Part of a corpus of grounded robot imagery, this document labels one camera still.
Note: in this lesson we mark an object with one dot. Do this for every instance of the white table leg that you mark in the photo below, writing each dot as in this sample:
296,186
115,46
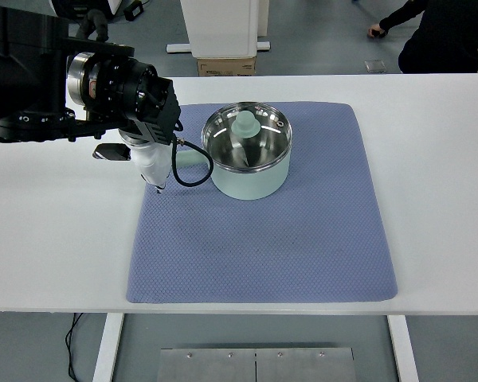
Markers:
107,350
402,350

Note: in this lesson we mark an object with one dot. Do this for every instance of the glass lid with green knob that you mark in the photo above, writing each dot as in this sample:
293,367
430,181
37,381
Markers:
245,125

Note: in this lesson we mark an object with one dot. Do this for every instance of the black equipment case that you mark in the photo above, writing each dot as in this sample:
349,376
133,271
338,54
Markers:
65,6

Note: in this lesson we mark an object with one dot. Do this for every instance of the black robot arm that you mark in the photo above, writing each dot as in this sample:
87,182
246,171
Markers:
32,79

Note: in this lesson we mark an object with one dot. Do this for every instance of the grey metal plate with screws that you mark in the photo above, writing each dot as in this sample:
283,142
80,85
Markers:
223,366

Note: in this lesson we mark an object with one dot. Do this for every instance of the person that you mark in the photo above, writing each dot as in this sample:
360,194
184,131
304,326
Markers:
442,36

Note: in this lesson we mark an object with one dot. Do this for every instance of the blue textured mat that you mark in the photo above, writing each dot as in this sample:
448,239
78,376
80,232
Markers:
203,258

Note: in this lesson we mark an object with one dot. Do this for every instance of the grey floor socket plate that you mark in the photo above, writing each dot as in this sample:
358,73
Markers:
375,66

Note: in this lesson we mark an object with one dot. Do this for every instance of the small black box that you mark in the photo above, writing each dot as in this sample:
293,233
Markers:
133,12

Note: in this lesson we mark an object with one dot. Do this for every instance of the cardboard box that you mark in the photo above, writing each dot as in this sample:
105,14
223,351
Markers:
227,66

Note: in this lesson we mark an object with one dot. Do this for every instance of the white and black hand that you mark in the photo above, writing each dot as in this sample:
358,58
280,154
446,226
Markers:
153,163

